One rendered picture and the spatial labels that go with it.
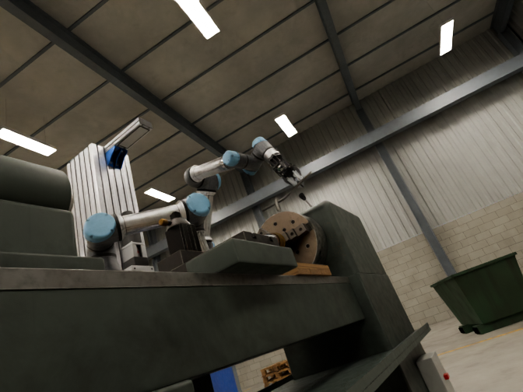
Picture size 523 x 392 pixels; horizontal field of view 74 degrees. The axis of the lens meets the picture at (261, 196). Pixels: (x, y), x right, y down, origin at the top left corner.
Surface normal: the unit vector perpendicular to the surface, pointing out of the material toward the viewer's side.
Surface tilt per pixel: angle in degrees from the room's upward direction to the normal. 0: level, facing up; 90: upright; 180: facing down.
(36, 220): 90
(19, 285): 90
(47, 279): 90
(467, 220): 90
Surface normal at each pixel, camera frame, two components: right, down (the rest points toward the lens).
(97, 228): 0.25, -0.47
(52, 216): 0.80, -0.47
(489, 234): -0.41, -0.26
